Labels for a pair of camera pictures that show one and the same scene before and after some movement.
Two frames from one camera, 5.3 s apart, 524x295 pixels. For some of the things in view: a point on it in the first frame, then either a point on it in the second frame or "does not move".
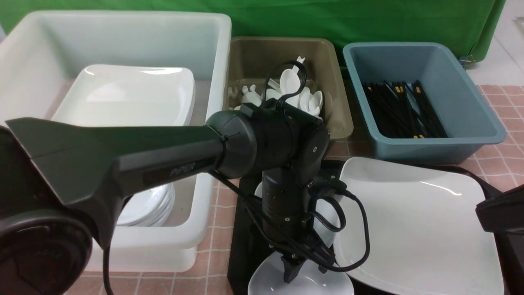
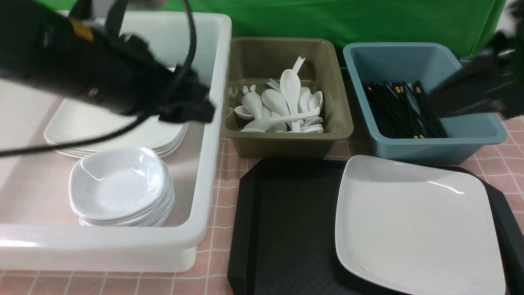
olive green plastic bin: (249, 57) does not move
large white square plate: (426, 238) does not move
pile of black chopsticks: (396, 115) does not move
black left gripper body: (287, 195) → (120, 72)
